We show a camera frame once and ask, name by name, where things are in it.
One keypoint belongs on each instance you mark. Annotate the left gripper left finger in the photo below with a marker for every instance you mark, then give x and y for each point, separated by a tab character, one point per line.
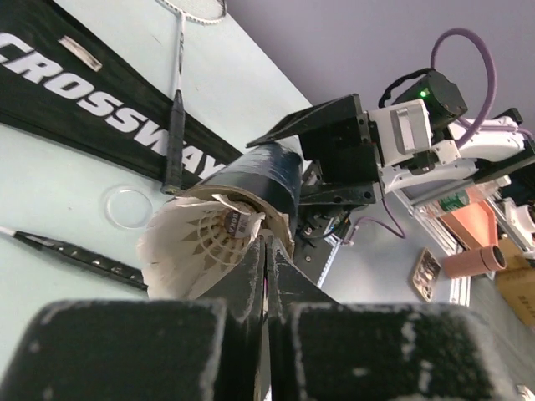
206	349

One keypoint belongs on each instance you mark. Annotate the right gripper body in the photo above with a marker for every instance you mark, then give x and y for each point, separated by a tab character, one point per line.
348	164

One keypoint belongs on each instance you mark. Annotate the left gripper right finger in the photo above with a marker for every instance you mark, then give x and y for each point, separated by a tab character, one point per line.
324	350

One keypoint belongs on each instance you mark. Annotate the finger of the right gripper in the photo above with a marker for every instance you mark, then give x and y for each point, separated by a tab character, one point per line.
315	117

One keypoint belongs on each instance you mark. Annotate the black shuttlecock tube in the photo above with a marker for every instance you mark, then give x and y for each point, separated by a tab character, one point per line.
269	179

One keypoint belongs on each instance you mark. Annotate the white shuttlecock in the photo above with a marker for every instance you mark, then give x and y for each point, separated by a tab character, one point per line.
190	244

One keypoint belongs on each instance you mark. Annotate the badminton racket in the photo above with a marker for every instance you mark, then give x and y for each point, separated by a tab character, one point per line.
82	258
203	13

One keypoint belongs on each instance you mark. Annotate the clear tube lid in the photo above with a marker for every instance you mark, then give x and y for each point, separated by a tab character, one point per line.
126	207

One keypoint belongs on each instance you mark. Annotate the black racket bag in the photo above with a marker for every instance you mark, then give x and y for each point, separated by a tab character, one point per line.
59	81

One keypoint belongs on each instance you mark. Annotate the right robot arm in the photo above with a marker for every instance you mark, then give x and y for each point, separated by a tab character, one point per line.
462	150

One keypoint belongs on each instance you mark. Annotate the phone on floor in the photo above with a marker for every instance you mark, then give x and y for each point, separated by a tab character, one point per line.
425	275

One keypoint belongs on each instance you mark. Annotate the pink cylinder in background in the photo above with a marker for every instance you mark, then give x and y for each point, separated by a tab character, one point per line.
474	262

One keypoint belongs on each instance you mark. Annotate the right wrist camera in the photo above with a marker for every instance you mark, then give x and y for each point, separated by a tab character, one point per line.
404	129

